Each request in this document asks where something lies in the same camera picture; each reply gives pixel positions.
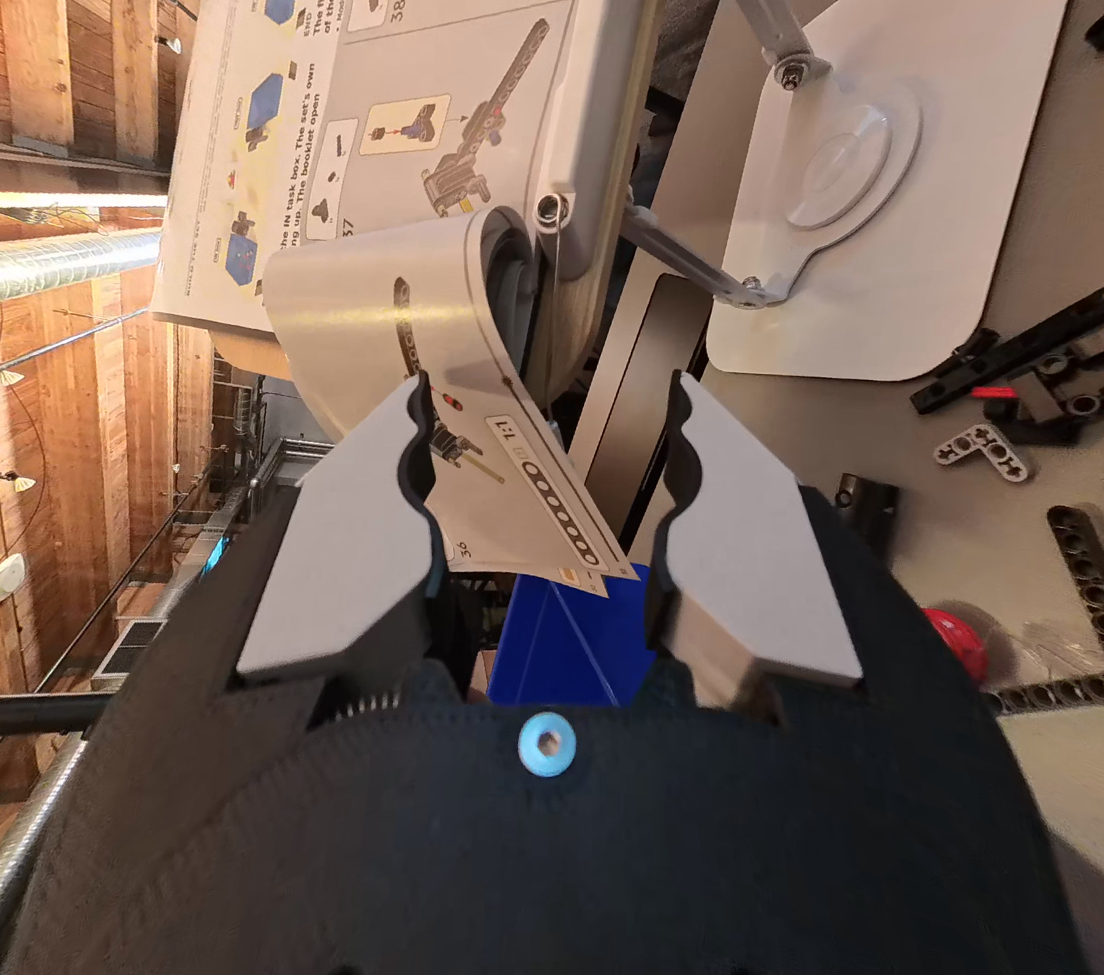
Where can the blue plastic bin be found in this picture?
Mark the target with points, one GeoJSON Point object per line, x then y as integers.
{"type": "Point", "coordinates": [561, 639]}

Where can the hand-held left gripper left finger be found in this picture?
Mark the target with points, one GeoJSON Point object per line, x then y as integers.
{"type": "Point", "coordinates": [345, 544]}

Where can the ceiling light strip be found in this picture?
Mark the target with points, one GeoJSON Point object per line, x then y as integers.
{"type": "Point", "coordinates": [78, 200]}

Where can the red wheel rim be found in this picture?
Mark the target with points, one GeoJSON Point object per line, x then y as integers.
{"type": "Point", "coordinates": [957, 643]}

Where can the black metal bar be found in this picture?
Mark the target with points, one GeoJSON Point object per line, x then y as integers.
{"type": "Point", "coordinates": [43, 712]}

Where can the white booklet stand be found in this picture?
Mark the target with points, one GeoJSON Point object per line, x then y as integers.
{"type": "Point", "coordinates": [906, 216]}

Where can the metal air duct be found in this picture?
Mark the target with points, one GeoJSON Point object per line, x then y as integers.
{"type": "Point", "coordinates": [69, 264]}

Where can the metal pipe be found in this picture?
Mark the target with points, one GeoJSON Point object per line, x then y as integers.
{"type": "Point", "coordinates": [34, 811]}

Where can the instruction booklet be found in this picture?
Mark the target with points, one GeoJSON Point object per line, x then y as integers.
{"type": "Point", "coordinates": [345, 44]}

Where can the light grey L-shaped liftarm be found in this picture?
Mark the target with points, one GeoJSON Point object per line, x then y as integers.
{"type": "Point", "coordinates": [983, 440]}

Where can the black frame subassembly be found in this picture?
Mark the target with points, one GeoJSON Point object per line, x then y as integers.
{"type": "Point", "coordinates": [1048, 389]}

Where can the dark grey connector piece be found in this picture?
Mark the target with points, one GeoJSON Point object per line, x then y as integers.
{"type": "Point", "coordinates": [867, 505]}

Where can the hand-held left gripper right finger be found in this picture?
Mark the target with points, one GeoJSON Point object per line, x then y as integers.
{"type": "Point", "coordinates": [750, 544]}

